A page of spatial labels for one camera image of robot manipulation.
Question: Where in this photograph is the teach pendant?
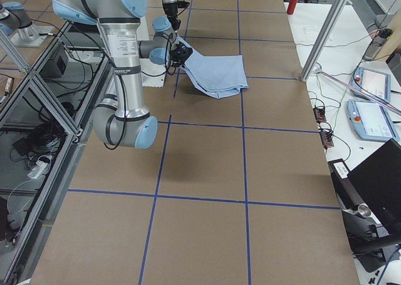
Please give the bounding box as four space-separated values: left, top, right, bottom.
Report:
346 100 400 142
351 67 391 102

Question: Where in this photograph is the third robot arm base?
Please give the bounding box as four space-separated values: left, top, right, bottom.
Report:
1 1 57 48

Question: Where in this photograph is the light blue t-shirt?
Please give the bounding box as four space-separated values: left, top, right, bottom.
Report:
183 49 249 99

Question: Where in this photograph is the aluminium table frame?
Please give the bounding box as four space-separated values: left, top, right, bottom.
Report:
1 23 110 284

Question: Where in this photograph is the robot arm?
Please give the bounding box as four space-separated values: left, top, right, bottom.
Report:
162 0 181 31
52 0 193 149

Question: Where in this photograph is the near teach pendant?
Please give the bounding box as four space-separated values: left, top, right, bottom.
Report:
346 100 400 142

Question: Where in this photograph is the white camera mast base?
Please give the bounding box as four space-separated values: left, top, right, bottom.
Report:
137 14 169 88

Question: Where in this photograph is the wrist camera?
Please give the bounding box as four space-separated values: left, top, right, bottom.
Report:
178 45 193 61
177 0 190 9

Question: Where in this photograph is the metal reacher grabber tool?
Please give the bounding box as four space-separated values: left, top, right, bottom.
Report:
312 63 400 116

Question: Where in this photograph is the orange terminal block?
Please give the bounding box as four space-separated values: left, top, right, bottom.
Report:
319 128 334 149
313 107 326 123

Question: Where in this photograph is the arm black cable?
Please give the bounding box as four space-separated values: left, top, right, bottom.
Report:
103 31 181 151

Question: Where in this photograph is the far teach pendant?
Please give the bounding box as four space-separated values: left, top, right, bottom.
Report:
351 67 391 102

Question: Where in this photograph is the aluminium frame post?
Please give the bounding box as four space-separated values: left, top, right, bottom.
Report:
299 0 348 82

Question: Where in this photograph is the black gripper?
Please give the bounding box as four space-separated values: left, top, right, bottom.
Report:
170 45 193 69
165 3 181 31

